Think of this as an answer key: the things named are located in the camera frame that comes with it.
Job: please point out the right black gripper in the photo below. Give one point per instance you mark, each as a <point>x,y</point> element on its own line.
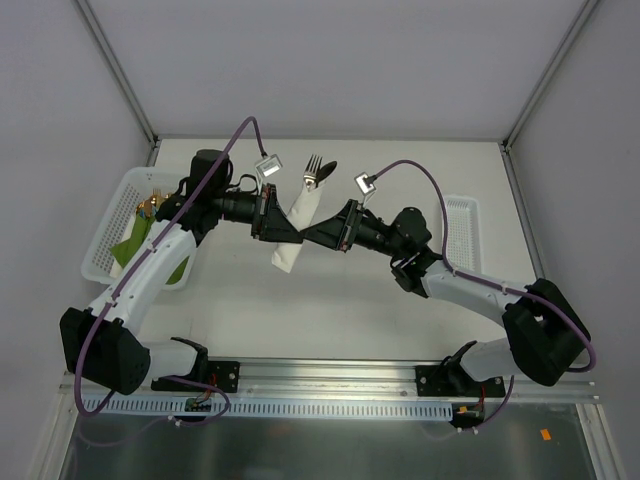
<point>351,226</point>

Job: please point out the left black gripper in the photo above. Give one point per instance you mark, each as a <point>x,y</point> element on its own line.
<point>263,211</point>

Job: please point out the white paper napkin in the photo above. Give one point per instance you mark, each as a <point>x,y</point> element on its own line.
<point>300,215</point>

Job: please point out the silver fork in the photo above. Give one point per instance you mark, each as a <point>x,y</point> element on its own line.
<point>311,171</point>

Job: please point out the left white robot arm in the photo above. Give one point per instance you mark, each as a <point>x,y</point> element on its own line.
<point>101,342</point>

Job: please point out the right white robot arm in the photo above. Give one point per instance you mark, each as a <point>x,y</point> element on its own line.
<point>544,336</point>

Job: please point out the green rolled napkin bundle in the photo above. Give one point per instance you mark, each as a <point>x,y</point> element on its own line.
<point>135,234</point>

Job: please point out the gold cutlery in basket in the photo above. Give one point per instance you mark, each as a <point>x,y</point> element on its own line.
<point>149,207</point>

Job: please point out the white narrow utensil tray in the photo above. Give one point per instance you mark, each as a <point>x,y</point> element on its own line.
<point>464,241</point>

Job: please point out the white perforated basket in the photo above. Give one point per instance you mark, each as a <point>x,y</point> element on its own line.
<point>137,185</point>

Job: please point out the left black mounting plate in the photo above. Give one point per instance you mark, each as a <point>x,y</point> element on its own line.
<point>223,375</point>

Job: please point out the black mounting plate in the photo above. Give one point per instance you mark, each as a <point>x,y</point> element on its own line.
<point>453,381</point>
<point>223,375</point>

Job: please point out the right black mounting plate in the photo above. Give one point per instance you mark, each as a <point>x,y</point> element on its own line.
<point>453,381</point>

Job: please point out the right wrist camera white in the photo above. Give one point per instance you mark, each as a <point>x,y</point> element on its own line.
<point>366,183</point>

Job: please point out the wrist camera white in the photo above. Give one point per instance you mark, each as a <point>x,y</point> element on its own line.
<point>268,166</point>
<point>366,183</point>

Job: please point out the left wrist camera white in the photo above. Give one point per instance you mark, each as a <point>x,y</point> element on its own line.
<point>268,166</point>

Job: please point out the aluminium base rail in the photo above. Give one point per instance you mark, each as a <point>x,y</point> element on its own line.
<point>377,380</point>

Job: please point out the white slotted cable duct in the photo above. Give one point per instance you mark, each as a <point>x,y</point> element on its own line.
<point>281,408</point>

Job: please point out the left aluminium frame post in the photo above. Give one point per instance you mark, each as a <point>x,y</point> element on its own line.
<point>115,68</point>

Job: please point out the aluminium frame post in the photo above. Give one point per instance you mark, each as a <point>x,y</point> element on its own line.
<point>567,42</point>
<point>115,68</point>

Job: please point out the right aluminium frame post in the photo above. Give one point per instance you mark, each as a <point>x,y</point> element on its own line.
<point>567,42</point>

